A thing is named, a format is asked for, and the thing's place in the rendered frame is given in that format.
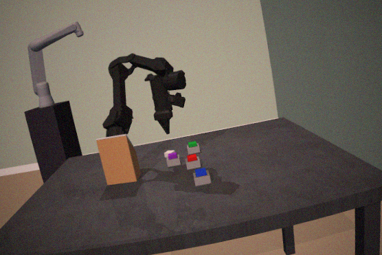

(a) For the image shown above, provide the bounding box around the purple button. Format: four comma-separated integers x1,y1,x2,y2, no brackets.
166,153,181,167

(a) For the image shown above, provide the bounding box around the red button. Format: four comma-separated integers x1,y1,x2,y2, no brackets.
186,154,201,169

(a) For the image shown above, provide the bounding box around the green button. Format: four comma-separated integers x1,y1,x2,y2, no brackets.
187,141,200,155

